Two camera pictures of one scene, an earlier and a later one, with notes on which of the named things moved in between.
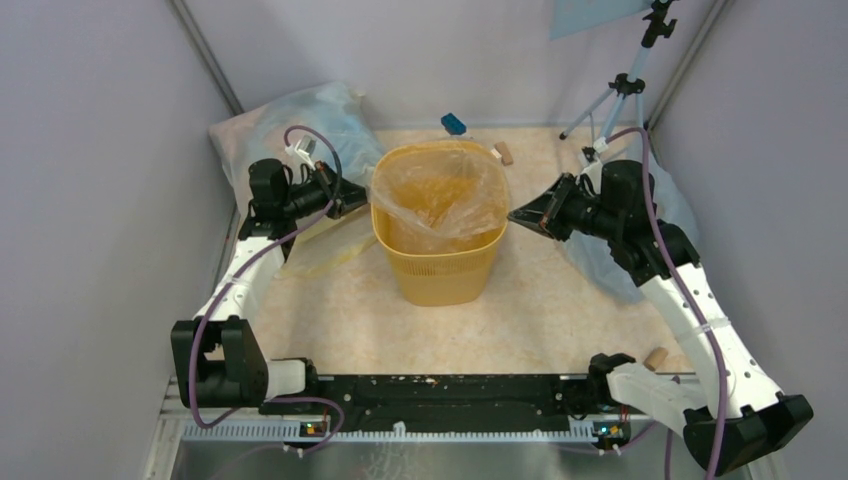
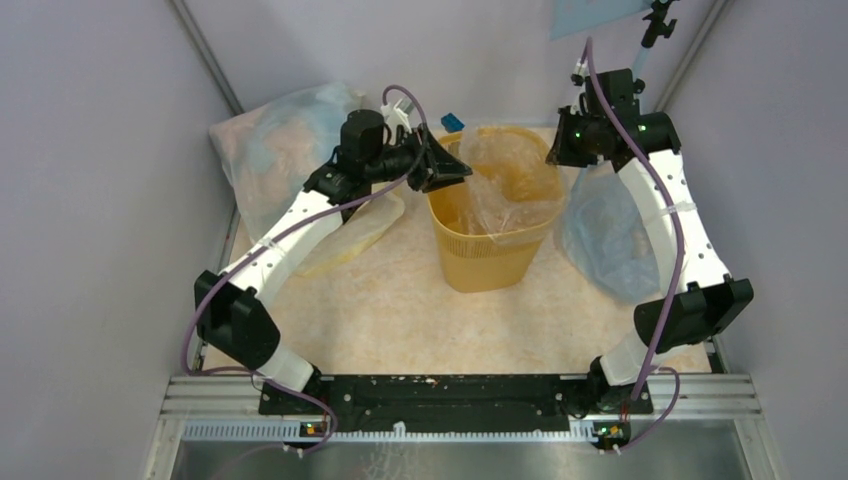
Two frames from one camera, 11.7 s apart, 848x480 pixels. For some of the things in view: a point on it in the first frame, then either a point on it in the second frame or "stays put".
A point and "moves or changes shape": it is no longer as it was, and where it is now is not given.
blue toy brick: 452,124 stays put
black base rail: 459,402 stays put
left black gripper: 344,195 → 434,167
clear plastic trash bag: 442,188 moves or changes shape
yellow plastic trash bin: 440,207 moves or changes shape
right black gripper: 544,213 → 559,155
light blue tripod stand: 659,19 stays put
